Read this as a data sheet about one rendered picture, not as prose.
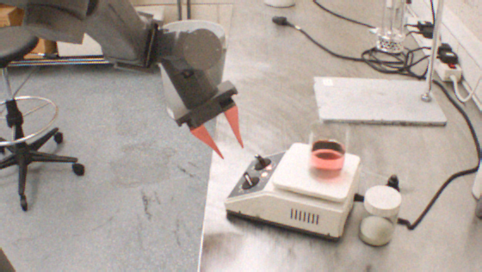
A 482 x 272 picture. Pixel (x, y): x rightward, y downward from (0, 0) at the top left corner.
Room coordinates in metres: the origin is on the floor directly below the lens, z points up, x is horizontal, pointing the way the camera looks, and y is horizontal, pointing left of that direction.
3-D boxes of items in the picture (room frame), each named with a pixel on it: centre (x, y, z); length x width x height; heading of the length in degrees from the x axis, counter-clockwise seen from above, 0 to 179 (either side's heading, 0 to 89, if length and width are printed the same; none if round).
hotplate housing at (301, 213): (0.68, -0.10, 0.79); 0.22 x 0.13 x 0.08; 68
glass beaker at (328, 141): (0.66, -0.13, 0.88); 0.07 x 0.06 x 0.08; 46
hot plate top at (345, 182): (0.67, -0.12, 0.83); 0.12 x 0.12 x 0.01; 68
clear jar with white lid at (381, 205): (0.61, -0.22, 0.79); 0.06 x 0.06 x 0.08
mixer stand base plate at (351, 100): (1.05, -0.32, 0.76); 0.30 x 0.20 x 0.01; 88
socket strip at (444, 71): (1.36, -0.56, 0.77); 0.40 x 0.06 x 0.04; 178
